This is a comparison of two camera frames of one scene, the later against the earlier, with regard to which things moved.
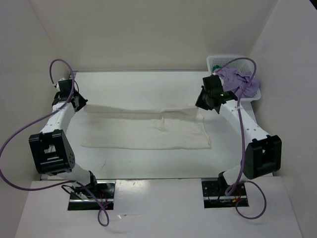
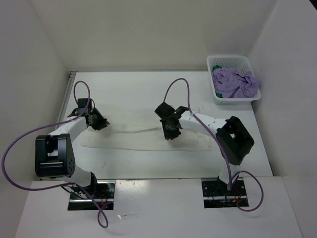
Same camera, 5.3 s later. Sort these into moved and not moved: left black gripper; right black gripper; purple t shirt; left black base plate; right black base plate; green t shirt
Moved: right black gripper; left black gripper
Not moved: green t shirt; purple t shirt; left black base plate; right black base plate
